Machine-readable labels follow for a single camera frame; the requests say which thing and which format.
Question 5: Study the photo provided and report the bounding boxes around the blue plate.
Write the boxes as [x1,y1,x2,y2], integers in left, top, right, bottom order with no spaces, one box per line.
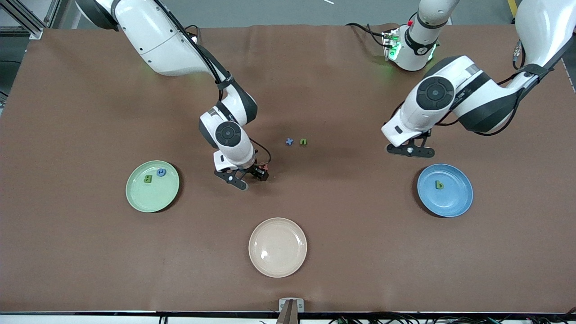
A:
[417,163,474,218]

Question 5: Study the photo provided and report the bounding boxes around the brown table cover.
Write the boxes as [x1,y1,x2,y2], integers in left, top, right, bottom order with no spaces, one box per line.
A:
[0,23,576,313]

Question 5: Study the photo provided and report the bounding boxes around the light green plate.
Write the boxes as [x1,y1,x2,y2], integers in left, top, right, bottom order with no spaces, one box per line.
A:
[126,160,180,213]

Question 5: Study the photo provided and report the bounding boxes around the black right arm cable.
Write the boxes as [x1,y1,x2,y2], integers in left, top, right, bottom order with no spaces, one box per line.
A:
[154,0,272,168]

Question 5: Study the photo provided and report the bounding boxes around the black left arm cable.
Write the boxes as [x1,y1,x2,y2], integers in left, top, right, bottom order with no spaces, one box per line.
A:
[443,38,547,135]

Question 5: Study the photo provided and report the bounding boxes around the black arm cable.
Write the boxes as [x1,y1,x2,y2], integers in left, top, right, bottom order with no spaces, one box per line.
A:
[443,38,547,135]
[154,0,272,168]

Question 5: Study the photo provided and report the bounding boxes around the aluminium frame profile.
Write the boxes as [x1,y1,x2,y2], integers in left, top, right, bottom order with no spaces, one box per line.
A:
[0,0,45,40]

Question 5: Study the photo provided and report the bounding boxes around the black base cable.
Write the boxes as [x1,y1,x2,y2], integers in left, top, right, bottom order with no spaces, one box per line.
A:
[346,22,391,48]

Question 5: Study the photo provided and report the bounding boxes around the beige plate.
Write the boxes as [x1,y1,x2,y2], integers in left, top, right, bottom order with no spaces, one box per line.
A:
[248,217,308,278]

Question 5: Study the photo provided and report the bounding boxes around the grey base connector plate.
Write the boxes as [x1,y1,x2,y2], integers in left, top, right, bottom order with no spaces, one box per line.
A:
[382,28,401,61]

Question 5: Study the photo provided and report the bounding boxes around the black cable bundle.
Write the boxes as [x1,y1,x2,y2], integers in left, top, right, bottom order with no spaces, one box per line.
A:
[328,312,576,324]

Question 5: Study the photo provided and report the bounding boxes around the tan camera pole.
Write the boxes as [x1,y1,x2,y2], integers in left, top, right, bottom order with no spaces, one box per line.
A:
[276,301,301,324]

